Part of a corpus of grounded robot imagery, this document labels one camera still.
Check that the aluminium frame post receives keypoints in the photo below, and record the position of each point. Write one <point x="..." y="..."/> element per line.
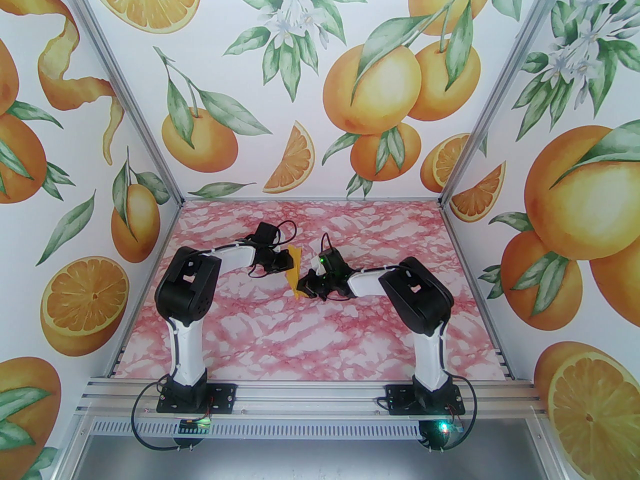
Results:
<point x="127" y="93"/>
<point x="497" y="93"/>

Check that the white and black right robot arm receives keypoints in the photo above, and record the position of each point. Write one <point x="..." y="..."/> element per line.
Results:
<point x="425" y="348"/>

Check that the aluminium mounting rail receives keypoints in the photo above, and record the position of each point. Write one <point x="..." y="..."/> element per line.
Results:
<point x="310" y="398"/>

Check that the perforated metal strip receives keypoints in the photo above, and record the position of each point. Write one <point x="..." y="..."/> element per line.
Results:
<point x="310" y="427"/>

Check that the yellow paper sheet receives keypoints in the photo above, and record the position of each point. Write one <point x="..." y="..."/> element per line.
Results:
<point x="296" y="273"/>

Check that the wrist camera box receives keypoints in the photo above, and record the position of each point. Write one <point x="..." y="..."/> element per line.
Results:
<point x="330" y="262"/>
<point x="266" y="233"/>

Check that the small circuit board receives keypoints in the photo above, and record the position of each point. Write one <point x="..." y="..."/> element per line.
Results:
<point x="197" y="425"/>
<point x="442" y="427"/>

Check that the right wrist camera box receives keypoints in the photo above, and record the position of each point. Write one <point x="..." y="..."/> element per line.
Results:
<point x="330" y="262"/>

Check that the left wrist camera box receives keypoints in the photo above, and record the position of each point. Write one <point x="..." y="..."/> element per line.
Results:
<point x="266" y="233"/>

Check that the aluminium back rail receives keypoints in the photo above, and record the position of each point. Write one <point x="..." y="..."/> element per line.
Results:
<point x="310" y="199"/>

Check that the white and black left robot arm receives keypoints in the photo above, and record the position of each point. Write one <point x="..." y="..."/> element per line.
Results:
<point x="187" y="348"/>

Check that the grey metal shelf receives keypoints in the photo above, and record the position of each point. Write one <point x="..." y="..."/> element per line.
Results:
<point x="310" y="460"/>

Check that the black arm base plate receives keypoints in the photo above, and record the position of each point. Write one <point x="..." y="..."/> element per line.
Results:
<point x="397" y="398"/>
<point x="222" y="398"/>

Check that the aluminium side rail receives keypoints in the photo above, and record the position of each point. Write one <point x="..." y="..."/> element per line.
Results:
<point x="118" y="358"/>
<point x="460" y="246"/>

